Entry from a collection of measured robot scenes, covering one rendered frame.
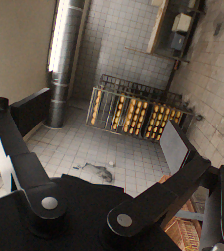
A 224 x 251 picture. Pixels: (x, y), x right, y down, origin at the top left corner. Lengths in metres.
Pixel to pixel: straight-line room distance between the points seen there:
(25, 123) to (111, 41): 5.06
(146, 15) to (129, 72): 1.47
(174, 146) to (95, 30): 5.12
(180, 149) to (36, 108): 0.13
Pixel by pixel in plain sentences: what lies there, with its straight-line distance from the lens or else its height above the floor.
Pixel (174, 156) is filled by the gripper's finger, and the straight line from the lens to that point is 0.17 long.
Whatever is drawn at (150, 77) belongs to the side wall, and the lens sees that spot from 5.30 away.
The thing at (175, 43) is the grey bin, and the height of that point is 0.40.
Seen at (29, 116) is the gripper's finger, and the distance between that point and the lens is 0.17.
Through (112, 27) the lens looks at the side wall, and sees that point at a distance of 5.22.
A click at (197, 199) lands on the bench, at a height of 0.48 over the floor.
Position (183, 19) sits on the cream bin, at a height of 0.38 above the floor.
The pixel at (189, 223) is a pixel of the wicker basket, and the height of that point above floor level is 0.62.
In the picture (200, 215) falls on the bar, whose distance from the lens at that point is 1.73.
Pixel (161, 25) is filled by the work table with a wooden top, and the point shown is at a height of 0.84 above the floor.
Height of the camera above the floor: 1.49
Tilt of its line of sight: 3 degrees down
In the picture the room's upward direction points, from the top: 76 degrees counter-clockwise
